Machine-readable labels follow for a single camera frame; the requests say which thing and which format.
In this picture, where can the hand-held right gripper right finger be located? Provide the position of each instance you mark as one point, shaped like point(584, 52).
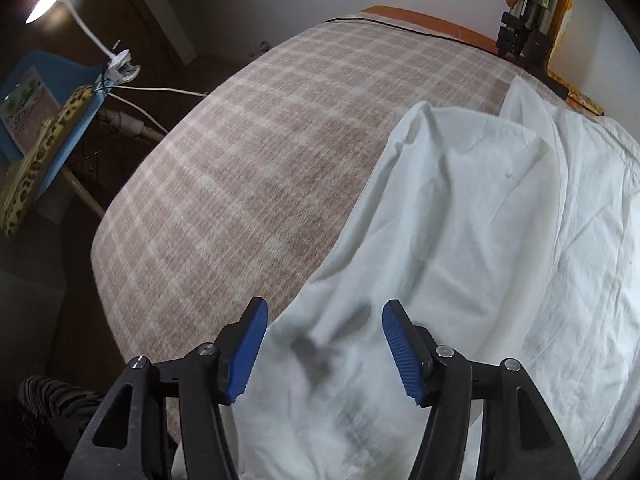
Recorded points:
point(402, 355)

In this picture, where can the picture book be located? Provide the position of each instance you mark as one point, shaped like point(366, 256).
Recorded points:
point(27, 110)

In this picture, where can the white clip-on desk lamp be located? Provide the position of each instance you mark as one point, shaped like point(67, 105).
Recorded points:
point(87, 30)

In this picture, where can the orange bed sheet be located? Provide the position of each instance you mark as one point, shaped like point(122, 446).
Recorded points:
point(435, 22)

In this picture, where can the black stand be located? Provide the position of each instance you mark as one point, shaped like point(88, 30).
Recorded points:
point(525, 35)

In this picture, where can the blue chair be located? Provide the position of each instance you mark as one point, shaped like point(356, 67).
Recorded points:
point(60, 125)

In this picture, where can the zebra striped clothing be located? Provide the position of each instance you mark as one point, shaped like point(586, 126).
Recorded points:
point(55, 397)

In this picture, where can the white trousers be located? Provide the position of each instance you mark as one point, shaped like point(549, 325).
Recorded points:
point(460, 220)

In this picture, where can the leopard print cushion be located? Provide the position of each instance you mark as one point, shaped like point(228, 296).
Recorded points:
point(40, 155)

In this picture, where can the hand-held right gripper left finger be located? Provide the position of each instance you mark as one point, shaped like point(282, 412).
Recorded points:
point(247, 352)

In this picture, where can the plaid blanket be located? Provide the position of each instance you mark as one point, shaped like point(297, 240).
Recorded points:
point(240, 170)

